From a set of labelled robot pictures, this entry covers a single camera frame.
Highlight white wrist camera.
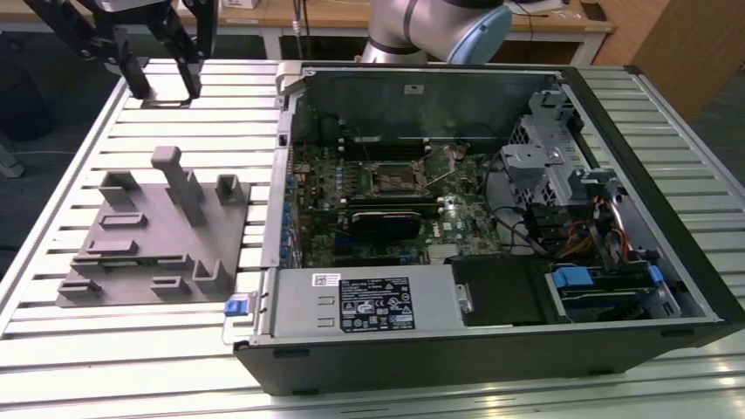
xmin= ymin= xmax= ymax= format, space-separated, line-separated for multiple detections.
xmin=95 ymin=0 xmax=170 ymax=13

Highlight grey perforated drive cage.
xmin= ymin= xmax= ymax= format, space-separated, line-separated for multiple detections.
xmin=498 ymin=89 xmax=590 ymax=209

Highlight orange wire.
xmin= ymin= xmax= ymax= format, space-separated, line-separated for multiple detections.
xmin=604 ymin=216 xmax=634 ymax=264

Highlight RAM slot white clips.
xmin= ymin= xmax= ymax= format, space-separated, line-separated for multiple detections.
xmin=346 ymin=199 xmax=446 ymax=207
xmin=336 ymin=146 xmax=433 ymax=155
xmin=336 ymin=135 xmax=433 ymax=144

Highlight black open PC case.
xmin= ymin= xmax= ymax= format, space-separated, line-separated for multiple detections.
xmin=224 ymin=60 xmax=745 ymax=397

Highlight black plastic cable holder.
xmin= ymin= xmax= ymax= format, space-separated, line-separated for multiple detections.
xmin=522 ymin=203 xmax=574 ymax=252

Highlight wooden cabinet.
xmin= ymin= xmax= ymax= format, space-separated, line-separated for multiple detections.
xmin=593 ymin=0 xmax=745 ymax=126

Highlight yellow wire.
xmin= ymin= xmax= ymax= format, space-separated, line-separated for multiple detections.
xmin=557 ymin=196 xmax=606 ymax=259

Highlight black cable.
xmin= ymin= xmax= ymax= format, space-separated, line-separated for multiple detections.
xmin=488 ymin=204 xmax=552 ymax=261

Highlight black graphics card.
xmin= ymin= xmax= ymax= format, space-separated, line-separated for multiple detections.
xmin=345 ymin=208 xmax=425 ymax=242

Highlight green motherboard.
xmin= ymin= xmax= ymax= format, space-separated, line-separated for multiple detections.
xmin=284 ymin=138 xmax=510 ymax=270

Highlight grey power supply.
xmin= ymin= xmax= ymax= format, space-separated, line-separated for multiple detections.
xmin=268 ymin=264 xmax=468 ymax=340

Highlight grey metal disk bay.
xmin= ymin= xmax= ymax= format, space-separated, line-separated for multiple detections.
xmin=544 ymin=168 xmax=685 ymax=322

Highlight grey stand foot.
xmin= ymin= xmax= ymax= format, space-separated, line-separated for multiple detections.
xmin=0 ymin=143 xmax=25 ymax=179

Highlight grey parts rack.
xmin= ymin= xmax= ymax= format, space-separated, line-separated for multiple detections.
xmin=51 ymin=145 xmax=256 ymax=309

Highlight blue disk carrier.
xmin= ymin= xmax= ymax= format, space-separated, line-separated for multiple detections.
xmin=549 ymin=264 xmax=666 ymax=309

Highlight silver chipset heatsink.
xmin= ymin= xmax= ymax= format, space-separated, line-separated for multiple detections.
xmin=428 ymin=244 xmax=462 ymax=265

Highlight wooden desk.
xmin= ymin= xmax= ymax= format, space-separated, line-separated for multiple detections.
xmin=0 ymin=0 xmax=620 ymax=62

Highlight grey plastic case latch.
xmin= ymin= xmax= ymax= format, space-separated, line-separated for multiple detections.
xmin=273 ymin=60 xmax=308 ymax=96

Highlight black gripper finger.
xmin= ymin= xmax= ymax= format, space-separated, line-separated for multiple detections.
xmin=148 ymin=0 xmax=220 ymax=102
xmin=32 ymin=0 xmax=152 ymax=100

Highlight CPU socket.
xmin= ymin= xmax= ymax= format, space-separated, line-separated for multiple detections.
xmin=369 ymin=161 xmax=426 ymax=196

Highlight green RAM stick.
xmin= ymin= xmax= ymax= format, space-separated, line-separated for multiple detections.
xmin=96 ymin=257 xmax=162 ymax=267

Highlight black plastic cover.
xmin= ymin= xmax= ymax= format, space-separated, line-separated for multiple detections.
xmin=450 ymin=254 xmax=573 ymax=328

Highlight RAM slot black clips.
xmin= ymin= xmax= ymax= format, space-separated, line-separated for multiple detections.
xmin=346 ymin=195 xmax=437 ymax=203
xmin=342 ymin=141 xmax=429 ymax=149
xmin=348 ymin=203 xmax=441 ymax=211

